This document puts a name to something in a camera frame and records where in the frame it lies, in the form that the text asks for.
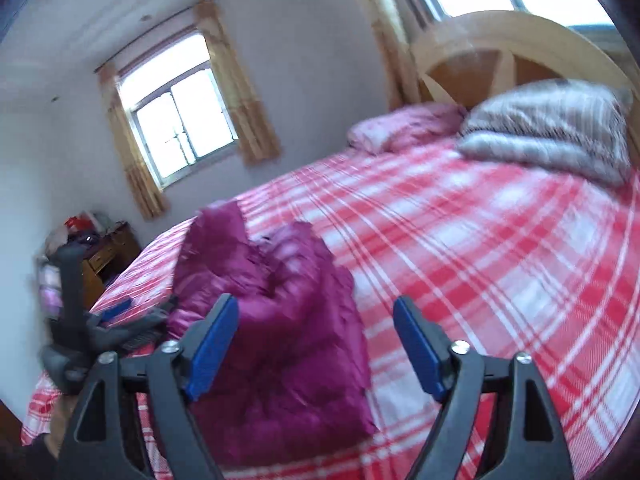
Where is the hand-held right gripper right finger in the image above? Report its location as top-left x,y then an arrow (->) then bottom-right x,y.
392,296 -> 576,480

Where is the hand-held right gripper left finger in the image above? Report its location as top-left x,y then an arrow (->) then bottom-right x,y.
59,292 -> 240,480

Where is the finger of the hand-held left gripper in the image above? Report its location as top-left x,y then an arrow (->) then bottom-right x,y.
107,295 -> 180,355
90,297 -> 134,330

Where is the magenta down jacket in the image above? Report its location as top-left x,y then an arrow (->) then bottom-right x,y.
167,202 -> 378,468

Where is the pile of clothes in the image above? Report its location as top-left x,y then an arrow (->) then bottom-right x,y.
45,225 -> 101,252

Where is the wooden desk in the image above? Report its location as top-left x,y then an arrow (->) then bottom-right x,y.
75,222 -> 143,311

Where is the red plaid bed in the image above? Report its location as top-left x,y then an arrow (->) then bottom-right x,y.
20,137 -> 640,480

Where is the short beige curtain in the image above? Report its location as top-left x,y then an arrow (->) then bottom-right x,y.
96,62 -> 168,220
194,0 -> 281,165

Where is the small sliding window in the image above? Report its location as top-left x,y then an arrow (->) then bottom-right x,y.
116,32 -> 240,186

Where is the pink floral quilt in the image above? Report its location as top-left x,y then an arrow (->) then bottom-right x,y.
347,101 -> 468,155

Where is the striped grey pillow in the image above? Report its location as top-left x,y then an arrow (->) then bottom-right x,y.
460,79 -> 633,142

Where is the curtain rod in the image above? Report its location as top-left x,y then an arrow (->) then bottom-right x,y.
92,0 -> 221,73

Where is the long beige curtain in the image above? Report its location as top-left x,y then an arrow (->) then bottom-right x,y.
350,0 -> 421,111

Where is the wooden headboard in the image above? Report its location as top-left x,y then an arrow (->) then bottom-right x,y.
410,11 -> 633,111

